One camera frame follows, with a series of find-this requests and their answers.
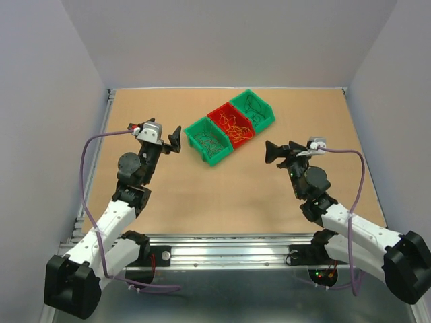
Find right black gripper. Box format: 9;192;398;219
265;139;314;199

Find green plastic bin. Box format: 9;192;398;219
230;89;275;134
184;116;234;166

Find red plastic bin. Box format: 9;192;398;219
207;102;255;150

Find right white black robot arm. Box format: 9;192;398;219
265;137;430;305

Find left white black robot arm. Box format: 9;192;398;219
44;118;181;320

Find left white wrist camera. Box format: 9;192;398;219
132;121;163;145

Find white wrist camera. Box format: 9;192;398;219
296;137;327;157
132;121;163;145

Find dark wires in left bin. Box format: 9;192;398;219
193;131;226;159

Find dark wires in bin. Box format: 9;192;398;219
244;94;269;125
193;131;226;159

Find orange wires in red bin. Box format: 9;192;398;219
217;109;253;144

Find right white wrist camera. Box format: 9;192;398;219
296;137;327;157

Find dark wires in right bin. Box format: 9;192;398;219
244;94;269;125

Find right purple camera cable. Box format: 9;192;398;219
314;147;366;297

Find purple camera cable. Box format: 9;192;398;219
80;129;183;295
314;147;366;297

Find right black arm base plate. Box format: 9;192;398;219
286;244;347;266

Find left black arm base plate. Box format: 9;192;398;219
126;245;172;268

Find aluminium mounting rail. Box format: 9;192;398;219
53;234;414;272

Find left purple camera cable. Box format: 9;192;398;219
80;129;183;295

